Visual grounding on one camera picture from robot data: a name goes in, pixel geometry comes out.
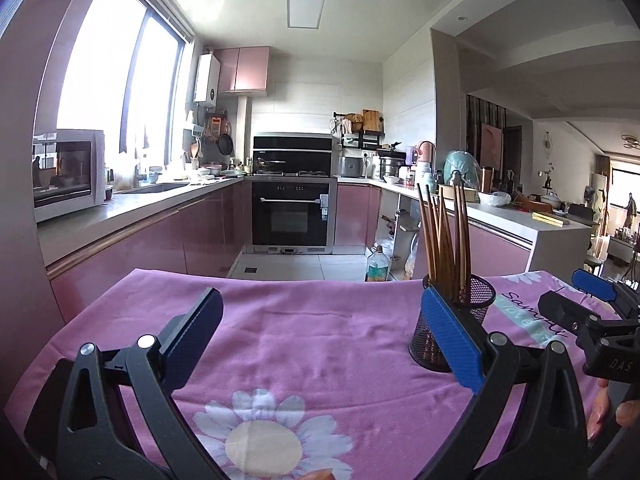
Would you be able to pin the wooden cutting board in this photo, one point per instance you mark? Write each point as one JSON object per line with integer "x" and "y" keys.
{"x": 371, "y": 120}

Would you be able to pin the plastic oil bottle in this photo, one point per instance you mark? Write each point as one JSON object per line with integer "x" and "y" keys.
{"x": 377, "y": 267}

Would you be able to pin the white water heater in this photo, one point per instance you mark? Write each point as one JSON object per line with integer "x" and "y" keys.
{"x": 206, "y": 80}

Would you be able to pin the framed wall picture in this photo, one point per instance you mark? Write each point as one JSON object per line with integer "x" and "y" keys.
{"x": 492, "y": 142}

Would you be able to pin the dark dining chair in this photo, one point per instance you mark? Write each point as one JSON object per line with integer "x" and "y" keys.
{"x": 580, "y": 212}

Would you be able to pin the flat yellow box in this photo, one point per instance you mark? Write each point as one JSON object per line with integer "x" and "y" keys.
{"x": 550, "y": 218}

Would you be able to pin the hanging black frying pan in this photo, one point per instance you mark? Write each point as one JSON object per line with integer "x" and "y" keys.
{"x": 226, "y": 145}

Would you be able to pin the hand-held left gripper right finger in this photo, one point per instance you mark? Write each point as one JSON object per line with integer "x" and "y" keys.
{"x": 450, "y": 340}

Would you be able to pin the person's right hand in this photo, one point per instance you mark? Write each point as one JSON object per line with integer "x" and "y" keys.
{"x": 600, "y": 410}

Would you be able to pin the white countertop oven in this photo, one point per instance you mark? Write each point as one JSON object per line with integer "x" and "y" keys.
{"x": 70, "y": 175}

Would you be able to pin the bunch of wooden chopsticks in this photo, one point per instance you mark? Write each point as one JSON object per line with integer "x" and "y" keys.
{"x": 445, "y": 240}

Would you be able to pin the narrow pink base cabinet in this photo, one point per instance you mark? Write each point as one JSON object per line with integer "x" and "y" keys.
{"x": 352, "y": 215}

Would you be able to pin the steel sink faucet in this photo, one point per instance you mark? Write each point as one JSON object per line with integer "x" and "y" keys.
{"x": 136, "y": 177}

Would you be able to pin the black wall rack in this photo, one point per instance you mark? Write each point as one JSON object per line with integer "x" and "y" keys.
{"x": 367, "y": 137}

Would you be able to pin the pink peninsula base cabinets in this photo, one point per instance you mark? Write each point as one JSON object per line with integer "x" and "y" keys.
{"x": 500, "y": 250}

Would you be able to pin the pink kettle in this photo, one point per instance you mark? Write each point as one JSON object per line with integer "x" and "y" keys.
{"x": 426, "y": 151}

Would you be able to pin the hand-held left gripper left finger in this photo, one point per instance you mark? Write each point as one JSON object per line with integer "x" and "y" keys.
{"x": 192, "y": 340}

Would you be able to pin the white plastic bag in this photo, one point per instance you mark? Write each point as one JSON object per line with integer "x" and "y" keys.
{"x": 494, "y": 200}

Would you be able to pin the long pink base cabinets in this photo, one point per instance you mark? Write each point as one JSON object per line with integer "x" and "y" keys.
{"x": 200, "y": 235}

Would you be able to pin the pink floral tablecloth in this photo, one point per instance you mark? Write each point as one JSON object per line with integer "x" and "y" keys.
{"x": 310, "y": 340}

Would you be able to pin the large kitchen window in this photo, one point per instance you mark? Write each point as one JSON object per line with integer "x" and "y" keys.
{"x": 100, "y": 75}

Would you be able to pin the round bamboo steamer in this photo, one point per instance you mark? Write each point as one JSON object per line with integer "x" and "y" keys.
{"x": 472, "y": 195}

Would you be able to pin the gas cooktop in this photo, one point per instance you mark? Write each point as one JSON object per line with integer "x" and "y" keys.
{"x": 310, "y": 174}

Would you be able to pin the black range hood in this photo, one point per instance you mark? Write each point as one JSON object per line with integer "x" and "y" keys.
{"x": 292, "y": 145}

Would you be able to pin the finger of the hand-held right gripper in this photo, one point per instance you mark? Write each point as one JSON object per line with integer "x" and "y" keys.
{"x": 595, "y": 284}
{"x": 562, "y": 306}

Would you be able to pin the black built-in oven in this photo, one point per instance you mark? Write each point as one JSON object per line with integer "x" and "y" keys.
{"x": 290, "y": 220}

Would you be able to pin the flat ceiling light panel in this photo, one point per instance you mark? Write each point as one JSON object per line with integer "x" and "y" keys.
{"x": 305, "y": 10}

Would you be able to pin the white casserole pot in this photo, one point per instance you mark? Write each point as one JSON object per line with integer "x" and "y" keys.
{"x": 552, "y": 200}

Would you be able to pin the steel stock pot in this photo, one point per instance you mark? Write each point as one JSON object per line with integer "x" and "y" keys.
{"x": 391, "y": 169}

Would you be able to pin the black mesh pen holder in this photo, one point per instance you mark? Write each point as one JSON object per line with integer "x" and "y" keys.
{"x": 480, "y": 305}

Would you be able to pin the white canister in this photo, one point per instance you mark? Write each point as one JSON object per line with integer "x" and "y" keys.
{"x": 430, "y": 172}

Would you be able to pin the pink wall cabinet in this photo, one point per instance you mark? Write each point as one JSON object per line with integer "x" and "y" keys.
{"x": 245, "y": 70}

